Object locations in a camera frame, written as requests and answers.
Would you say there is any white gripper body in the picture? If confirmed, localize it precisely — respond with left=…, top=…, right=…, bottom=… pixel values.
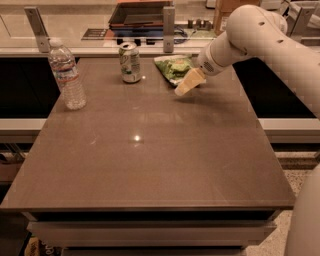
left=197, top=41, right=226, bottom=76

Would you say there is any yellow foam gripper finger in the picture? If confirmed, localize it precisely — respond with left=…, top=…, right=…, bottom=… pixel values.
left=174, top=68, right=206, bottom=96

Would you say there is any green jalapeno chip bag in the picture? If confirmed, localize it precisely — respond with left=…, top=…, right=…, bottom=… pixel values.
left=154, top=55, right=195, bottom=87

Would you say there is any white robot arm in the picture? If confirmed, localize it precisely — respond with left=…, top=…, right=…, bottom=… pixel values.
left=175, top=5, right=320, bottom=256

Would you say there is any clear plastic water bottle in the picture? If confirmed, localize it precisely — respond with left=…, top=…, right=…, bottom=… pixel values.
left=48, top=38, right=87, bottom=110

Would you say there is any yellow snack bag below table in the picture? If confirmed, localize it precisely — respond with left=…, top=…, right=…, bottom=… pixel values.
left=24, top=237, right=62, bottom=256

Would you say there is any cardboard box with label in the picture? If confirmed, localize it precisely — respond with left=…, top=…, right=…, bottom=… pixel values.
left=213, top=0, right=260, bottom=35

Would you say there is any green white soda can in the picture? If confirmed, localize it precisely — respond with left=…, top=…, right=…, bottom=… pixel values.
left=119, top=42, right=141, bottom=83

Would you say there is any dark tray on counter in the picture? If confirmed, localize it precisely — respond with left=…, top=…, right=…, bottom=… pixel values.
left=109, top=0, right=173, bottom=28

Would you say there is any brown table with drawers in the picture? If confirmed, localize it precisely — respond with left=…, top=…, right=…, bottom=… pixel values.
left=1, top=58, right=295, bottom=255

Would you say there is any right metal bracket post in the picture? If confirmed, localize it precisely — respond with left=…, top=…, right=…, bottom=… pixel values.
left=286, top=0, right=320, bottom=46

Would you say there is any left metal bracket post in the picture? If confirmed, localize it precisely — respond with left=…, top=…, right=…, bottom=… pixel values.
left=24, top=6, right=50, bottom=53

